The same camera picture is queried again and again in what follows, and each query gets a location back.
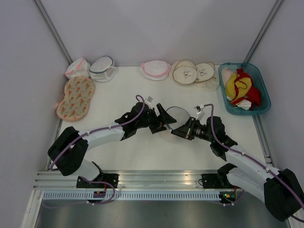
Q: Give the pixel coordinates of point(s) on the red bra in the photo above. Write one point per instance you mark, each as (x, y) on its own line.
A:
(254, 95)

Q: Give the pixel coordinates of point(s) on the teal plastic basket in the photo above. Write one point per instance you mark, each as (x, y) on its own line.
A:
(254, 72)

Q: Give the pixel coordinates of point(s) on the blue-trimmed cylindrical mesh bag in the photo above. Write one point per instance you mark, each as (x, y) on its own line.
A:
(103, 70)

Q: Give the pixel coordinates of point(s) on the right aluminium frame post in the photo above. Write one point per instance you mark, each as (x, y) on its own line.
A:
(266, 25)

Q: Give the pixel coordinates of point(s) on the pale pink bra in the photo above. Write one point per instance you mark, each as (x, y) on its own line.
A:
(226, 75)

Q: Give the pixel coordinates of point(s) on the right side aluminium rail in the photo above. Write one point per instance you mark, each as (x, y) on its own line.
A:
(263, 139)

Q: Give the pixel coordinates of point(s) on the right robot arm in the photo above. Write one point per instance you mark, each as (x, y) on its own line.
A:
(279, 190)

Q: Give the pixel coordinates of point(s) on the beige bra-print laundry bag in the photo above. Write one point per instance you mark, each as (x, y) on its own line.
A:
(183, 72)

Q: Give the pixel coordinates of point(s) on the blue-trimmed white mesh laundry bag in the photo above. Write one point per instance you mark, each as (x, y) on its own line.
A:
(181, 116)

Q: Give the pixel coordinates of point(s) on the aluminium frame post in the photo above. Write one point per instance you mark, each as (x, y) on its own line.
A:
(52, 29)
(266, 25)

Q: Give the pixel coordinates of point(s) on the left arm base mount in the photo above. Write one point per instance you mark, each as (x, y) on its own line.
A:
(110, 178)

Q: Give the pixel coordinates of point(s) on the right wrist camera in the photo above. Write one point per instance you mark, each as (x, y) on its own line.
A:
(199, 109)

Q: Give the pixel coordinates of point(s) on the white garment in basket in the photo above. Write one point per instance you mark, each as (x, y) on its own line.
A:
(240, 102)

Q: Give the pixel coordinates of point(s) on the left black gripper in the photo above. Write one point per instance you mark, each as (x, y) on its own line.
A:
(164, 118)

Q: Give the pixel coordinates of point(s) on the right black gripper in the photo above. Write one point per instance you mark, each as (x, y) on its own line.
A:
(185, 131)

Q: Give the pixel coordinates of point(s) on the white slotted cable duct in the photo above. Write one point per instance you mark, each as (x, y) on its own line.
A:
(130, 195)

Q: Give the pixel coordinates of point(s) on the yellow bra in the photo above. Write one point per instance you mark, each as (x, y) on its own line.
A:
(238, 86)

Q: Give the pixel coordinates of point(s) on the left aluminium frame post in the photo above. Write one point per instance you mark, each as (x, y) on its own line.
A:
(52, 29)

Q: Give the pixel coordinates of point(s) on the pink-trimmed crumpled mesh bag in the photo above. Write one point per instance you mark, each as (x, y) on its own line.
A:
(79, 67)

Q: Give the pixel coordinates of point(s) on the pink-trimmed round mesh bag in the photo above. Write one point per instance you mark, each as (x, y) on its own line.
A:
(155, 70)

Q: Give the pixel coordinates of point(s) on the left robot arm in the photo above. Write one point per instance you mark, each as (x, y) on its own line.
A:
(68, 151)

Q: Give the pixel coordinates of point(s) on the left side aluminium rail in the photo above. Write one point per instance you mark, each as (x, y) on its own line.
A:
(56, 134)

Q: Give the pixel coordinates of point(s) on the floral beige laundry bag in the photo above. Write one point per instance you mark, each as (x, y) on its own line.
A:
(78, 93)

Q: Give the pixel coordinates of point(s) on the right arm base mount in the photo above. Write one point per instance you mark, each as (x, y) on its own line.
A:
(219, 179)

